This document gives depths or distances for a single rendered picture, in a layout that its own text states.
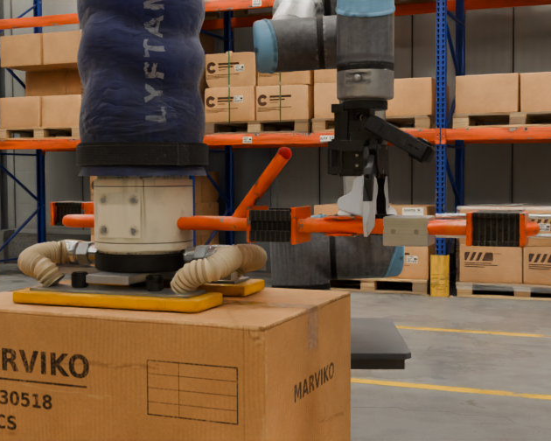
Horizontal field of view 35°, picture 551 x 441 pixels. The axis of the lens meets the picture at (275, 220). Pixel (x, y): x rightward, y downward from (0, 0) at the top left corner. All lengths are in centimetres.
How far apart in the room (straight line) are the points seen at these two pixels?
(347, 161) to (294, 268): 84
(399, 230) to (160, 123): 42
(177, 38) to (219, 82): 792
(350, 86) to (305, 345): 41
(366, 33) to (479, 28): 859
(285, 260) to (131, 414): 92
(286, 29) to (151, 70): 24
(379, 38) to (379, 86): 7
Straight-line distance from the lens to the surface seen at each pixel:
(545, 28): 985
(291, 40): 149
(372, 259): 217
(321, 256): 217
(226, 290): 152
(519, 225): 132
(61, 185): 1196
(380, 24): 137
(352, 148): 136
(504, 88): 851
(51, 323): 141
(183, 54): 146
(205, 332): 127
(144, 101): 143
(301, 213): 140
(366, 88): 135
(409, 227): 134
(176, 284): 139
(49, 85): 1106
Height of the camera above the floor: 115
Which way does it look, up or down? 3 degrees down
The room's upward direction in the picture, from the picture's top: straight up
